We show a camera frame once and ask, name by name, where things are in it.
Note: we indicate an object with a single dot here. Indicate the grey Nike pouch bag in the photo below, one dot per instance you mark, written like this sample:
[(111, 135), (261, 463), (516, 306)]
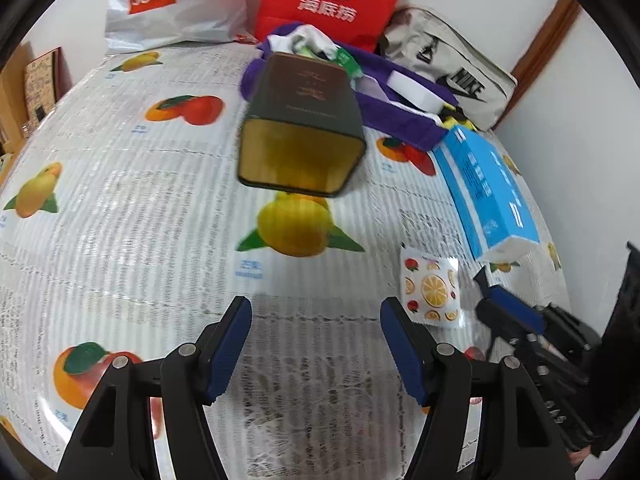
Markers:
[(425, 43)]

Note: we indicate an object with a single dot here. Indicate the brown wooden door frame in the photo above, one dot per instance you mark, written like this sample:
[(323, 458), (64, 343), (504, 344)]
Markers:
[(542, 49)]

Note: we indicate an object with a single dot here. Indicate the dark green tea tin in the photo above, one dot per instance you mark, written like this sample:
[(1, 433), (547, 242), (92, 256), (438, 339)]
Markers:
[(302, 131)]

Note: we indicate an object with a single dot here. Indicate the wooden nightstand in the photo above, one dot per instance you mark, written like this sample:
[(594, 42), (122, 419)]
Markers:
[(13, 108)]

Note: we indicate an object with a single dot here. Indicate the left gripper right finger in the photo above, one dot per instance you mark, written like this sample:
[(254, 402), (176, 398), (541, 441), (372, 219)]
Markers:
[(518, 438)]

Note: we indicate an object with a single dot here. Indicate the white sponge block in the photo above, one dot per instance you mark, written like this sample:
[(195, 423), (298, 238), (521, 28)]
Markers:
[(416, 94)]

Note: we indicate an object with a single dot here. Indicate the patterned book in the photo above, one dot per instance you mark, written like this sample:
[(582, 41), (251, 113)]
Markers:
[(42, 85)]

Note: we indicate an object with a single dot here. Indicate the white Miniso plastic bag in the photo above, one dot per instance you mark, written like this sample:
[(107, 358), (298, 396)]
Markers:
[(141, 25)]

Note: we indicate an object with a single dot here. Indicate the blue tissue pack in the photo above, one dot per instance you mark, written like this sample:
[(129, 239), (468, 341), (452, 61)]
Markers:
[(493, 212)]

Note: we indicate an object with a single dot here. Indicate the purple towel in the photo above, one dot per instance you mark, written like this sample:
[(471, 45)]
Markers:
[(381, 108)]

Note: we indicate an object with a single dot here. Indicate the white cotton glove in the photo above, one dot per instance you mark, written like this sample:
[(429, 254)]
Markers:
[(305, 40)]

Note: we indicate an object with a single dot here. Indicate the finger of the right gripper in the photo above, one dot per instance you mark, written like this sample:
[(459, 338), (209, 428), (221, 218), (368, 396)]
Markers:
[(509, 317), (540, 358)]

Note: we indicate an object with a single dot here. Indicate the fruit print sachet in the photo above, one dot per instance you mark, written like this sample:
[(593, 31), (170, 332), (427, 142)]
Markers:
[(430, 289)]

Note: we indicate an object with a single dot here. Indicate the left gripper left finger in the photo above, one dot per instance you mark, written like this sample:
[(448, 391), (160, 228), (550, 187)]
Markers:
[(113, 437)]

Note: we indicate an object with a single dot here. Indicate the person's right hand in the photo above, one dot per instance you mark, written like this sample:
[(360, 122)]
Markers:
[(577, 457)]

